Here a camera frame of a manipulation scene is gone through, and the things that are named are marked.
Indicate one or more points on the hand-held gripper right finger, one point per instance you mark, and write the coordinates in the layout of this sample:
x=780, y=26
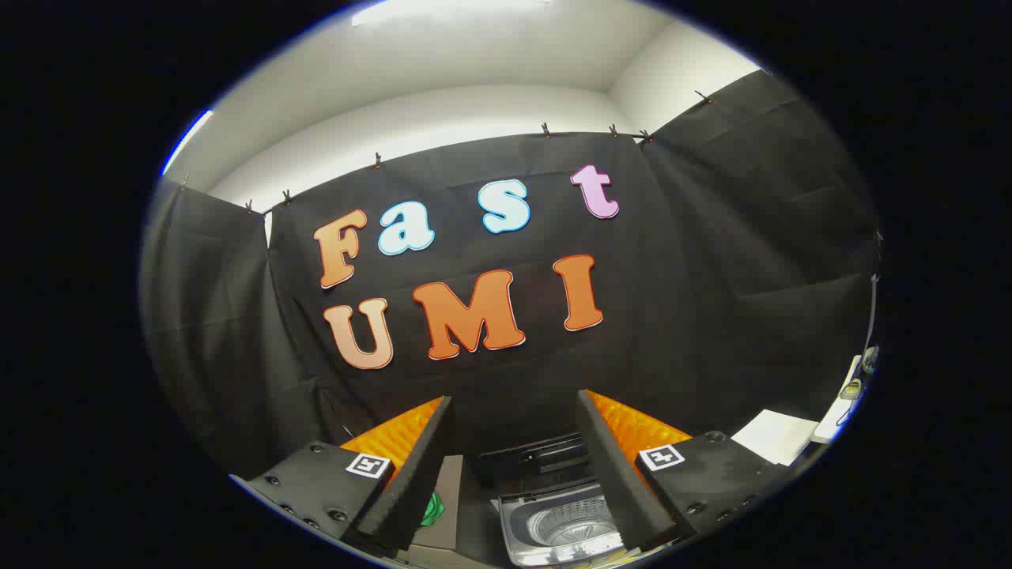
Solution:
x=605, y=458

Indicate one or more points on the white power strip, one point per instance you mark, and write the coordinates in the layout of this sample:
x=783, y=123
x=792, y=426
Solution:
x=834, y=415

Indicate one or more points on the grey flat board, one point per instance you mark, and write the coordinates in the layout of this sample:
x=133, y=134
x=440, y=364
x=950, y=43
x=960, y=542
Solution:
x=452, y=498

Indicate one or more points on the black backdrop cloth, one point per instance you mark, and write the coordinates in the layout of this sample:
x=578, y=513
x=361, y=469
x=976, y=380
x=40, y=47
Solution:
x=696, y=261

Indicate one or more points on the grey washing machine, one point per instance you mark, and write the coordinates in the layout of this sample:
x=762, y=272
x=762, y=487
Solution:
x=557, y=525

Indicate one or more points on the green polo shirt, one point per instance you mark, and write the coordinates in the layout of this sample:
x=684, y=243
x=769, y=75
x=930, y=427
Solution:
x=432, y=512

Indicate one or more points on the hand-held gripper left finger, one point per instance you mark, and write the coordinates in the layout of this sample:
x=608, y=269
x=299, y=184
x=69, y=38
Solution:
x=431, y=458

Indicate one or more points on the grey plug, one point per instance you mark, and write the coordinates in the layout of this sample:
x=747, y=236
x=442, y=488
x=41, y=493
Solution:
x=851, y=389

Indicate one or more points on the white paper sheet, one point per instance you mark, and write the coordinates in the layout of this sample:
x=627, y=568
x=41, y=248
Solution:
x=775, y=436

